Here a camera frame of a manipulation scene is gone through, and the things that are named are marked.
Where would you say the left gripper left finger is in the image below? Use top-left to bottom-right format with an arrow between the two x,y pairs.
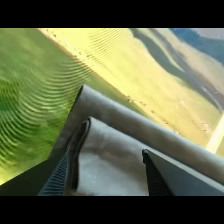
0,149 -> 73,197

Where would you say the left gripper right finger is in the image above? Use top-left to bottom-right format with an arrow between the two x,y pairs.
141,148 -> 224,197

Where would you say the dark brown garment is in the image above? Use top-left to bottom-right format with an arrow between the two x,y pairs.
49,83 -> 224,197

